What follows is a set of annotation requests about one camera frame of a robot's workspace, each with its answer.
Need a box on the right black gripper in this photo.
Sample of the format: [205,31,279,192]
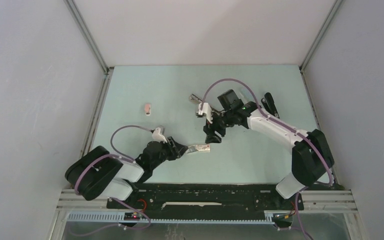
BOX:
[203,109,235,145]

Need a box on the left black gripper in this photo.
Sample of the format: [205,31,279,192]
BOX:
[150,135,188,170]

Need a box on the white staple box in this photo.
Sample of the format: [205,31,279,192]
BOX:
[196,144,211,153]

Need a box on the beige black long stapler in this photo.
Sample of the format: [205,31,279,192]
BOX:
[188,94,221,114]

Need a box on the pink stapler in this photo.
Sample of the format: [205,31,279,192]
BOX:
[144,103,152,116]

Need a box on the light blue stapler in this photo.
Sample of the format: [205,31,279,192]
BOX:
[239,88,254,103]

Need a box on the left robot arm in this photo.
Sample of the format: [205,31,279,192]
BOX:
[64,136,189,208]

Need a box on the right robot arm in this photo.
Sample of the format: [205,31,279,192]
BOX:
[196,89,335,209]

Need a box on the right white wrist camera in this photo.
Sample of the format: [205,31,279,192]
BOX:
[195,102,213,123]

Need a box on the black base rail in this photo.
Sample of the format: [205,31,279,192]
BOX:
[123,183,304,222]

